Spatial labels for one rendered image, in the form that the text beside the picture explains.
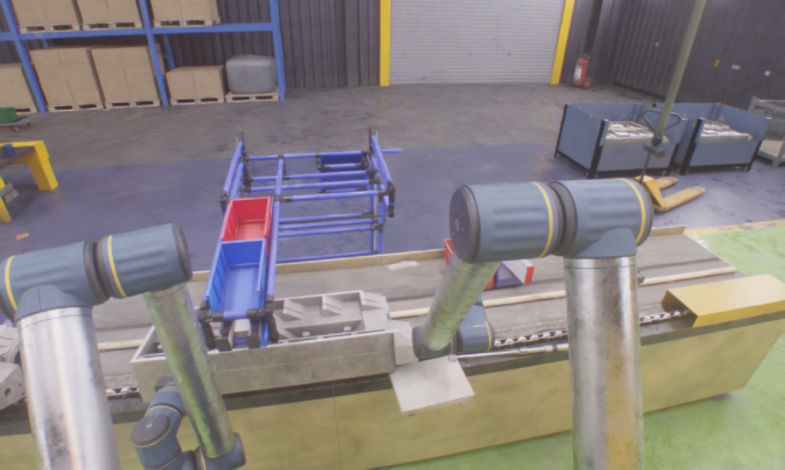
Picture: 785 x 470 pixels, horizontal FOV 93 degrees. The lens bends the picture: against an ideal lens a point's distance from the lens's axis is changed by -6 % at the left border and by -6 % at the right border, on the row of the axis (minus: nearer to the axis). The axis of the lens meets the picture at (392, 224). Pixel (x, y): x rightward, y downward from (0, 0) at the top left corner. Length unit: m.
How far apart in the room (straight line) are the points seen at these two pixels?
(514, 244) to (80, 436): 0.89
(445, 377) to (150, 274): 1.20
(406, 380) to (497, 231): 1.12
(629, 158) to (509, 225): 5.70
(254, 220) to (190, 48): 10.21
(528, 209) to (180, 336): 0.87
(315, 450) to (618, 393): 1.53
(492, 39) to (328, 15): 4.56
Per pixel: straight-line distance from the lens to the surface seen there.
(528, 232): 0.74
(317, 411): 1.89
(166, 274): 1.03
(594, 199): 0.81
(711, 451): 3.08
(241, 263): 1.68
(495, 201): 0.72
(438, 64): 12.04
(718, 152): 7.52
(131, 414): 1.95
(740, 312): 2.69
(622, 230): 0.84
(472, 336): 1.41
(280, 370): 1.69
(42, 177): 6.69
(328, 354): 1.65
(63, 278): 1.05
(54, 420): 1.02
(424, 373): 1.77
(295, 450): 2.12
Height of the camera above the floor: 2.15
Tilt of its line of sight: 30 degrees down
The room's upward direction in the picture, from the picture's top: 1 degrees clockwise
